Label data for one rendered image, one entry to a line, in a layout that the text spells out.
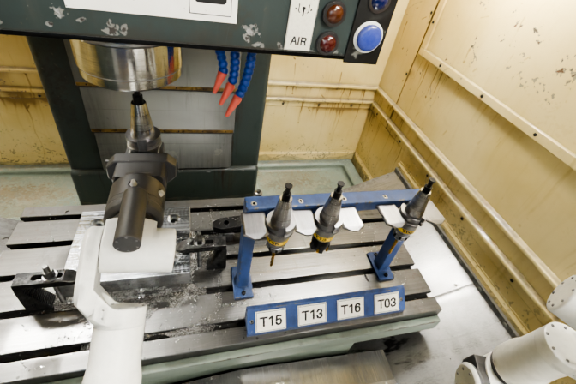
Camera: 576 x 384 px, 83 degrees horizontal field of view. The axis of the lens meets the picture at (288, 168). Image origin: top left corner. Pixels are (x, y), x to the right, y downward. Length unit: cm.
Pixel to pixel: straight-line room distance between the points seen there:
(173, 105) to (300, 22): 81
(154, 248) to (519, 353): 59
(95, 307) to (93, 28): 34
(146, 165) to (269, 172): 122
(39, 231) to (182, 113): 54
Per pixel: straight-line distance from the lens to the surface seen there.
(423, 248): 137
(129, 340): 53
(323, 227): 71
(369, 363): 116
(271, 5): 37
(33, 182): 189
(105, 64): 54
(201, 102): 114
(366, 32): 41
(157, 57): 54
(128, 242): 48
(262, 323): 90
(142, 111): 65
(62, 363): 96
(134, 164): 65
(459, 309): 129
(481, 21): 132
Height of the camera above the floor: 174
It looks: 39 degrees down
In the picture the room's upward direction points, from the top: 12 degrees clockwise
